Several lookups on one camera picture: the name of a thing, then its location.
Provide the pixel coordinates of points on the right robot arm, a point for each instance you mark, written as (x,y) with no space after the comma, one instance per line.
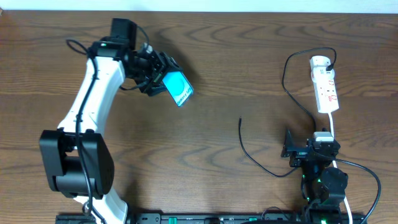
(322,184)

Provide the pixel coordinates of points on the white charger plug adapter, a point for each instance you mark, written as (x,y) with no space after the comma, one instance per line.
(319,64)

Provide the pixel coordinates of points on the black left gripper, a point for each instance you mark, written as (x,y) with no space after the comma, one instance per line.
(158,75)

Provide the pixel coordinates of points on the white power strip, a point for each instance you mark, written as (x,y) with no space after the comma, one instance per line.
(325,89)

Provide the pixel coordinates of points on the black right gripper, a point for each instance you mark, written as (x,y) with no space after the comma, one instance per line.
(299,154)

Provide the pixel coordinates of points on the turquoise screen smartphone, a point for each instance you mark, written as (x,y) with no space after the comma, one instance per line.
(178,87)

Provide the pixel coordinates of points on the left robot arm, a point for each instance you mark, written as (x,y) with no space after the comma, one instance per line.
(76,159)

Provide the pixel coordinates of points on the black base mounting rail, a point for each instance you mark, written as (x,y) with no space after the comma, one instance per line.
(156,218)

